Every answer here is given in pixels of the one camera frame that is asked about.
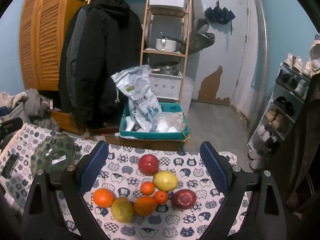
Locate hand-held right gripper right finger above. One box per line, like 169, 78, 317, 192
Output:
200, 141, 285, 240

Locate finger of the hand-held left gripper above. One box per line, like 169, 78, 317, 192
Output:
0, 117, 23, 134

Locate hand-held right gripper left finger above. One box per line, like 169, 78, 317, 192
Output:
22, 140, 110, 240

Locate large orange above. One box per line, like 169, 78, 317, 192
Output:
133, 195, 158, 216
93, 188, 115, 208

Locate red apple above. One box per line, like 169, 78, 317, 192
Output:
171, 189, 197, 210
138, 154, 160, 176

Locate patterned ceramic bowl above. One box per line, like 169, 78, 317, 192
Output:
30, 134, 77, 176

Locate bright yellow lemon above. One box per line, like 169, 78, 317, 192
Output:
153, 170, 179, 192

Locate small mandarin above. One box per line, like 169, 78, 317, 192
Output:
153, 190, 169, 204
140, 181, 156, 196

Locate pile of grey clothes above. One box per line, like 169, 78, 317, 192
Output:
0, 89, 60, 133

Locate cat print tablecloth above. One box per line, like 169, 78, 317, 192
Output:
0, 124, 250, 240

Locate black phone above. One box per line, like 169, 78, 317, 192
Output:
1, 154, 18, 178

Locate brown cardboard box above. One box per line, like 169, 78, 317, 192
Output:
117, 134, 188, 152

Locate clear plastic bag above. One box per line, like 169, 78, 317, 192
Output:
149, 112, 185, 133

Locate teal box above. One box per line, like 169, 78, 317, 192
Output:
119, 102, 190, 140

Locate wooden louvre doors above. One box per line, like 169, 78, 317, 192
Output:
19, 0, 83, 90

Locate white rice bag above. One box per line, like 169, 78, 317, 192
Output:
111, 65, 162, 132

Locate white perforated basket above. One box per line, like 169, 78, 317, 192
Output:
149, 70, 183, 100

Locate grey shoe rack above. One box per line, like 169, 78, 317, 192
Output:
246, 62, 312, 155

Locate steel pot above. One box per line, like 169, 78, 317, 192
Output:
153, 61, 180, 75

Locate black hanging coat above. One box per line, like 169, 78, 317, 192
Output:
58, 0, 143, 130

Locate white door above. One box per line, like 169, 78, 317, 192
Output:
217, 0, 250, 110

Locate metal pipe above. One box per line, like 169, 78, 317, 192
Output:
247, 0, 269, 133

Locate wooden shelf rack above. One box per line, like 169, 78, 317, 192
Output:
139, 0, 194, 105

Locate grey hanging bag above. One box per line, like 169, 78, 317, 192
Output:
190, 19, 216, 53

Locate white cooking pot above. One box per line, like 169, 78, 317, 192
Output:
155, 37, 178, 52

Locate dark blue umbrella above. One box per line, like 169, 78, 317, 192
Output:
204, 5, 236, 35

